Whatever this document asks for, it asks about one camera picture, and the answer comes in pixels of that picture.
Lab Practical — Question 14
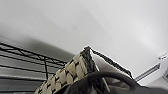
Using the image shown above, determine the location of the white ceiling fixture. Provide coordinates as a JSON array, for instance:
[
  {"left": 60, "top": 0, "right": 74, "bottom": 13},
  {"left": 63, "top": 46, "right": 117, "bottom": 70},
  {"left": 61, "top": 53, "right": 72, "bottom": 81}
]
[{"left": 157, "top": 51, "right": 168, "bottom": 62}]

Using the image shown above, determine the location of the black wire shelf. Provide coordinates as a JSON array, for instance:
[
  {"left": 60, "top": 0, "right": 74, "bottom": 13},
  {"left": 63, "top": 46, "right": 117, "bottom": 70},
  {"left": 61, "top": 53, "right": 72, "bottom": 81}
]
[{"left": 0, "top": 41, "right": 68, "bottom": 94}]

